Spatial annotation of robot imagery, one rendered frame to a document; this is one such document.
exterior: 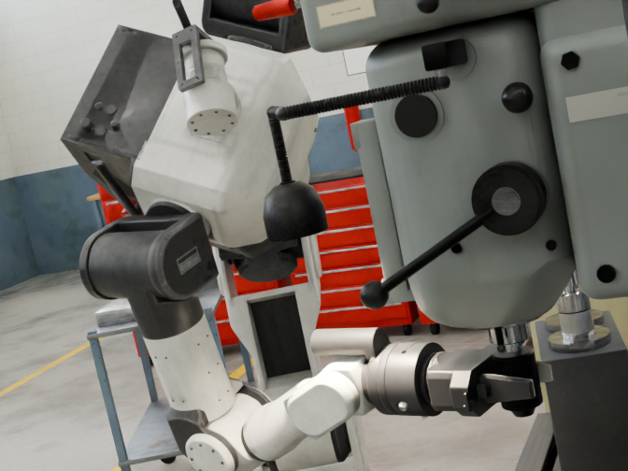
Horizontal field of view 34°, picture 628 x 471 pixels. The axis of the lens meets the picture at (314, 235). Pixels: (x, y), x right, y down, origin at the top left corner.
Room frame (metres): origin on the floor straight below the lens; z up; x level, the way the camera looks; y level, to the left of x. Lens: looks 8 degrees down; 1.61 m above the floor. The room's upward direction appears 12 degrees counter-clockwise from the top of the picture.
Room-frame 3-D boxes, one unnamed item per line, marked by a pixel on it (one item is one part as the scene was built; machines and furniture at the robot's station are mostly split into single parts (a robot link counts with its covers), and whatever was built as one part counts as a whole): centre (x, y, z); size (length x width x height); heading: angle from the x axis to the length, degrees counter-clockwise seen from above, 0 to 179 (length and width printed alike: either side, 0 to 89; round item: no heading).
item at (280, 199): (1.19, 0.02, 1.47); 0.07 x 0.07 x 0.06
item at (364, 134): (1.17, -0.09, 1.45); 0.04 x 0.04 x 0.21; 68
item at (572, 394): (1.52, -0.36, 1.07); 0.22 x 0.12 x 0.20; 169
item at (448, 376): (1.18, -0.12, 1.23); 0.13 x 0.12 x 0.10; 143
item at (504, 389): (1.11, -0.17, 1.23); 0.06 x 0.02 x 0.03; 53
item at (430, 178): (1.13, -0.20, 1.47); 0.21 x 0.19 x 0.32; 158
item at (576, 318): (1.47, -0.35, 1.19); 0.05 x 0.05 x 0.06
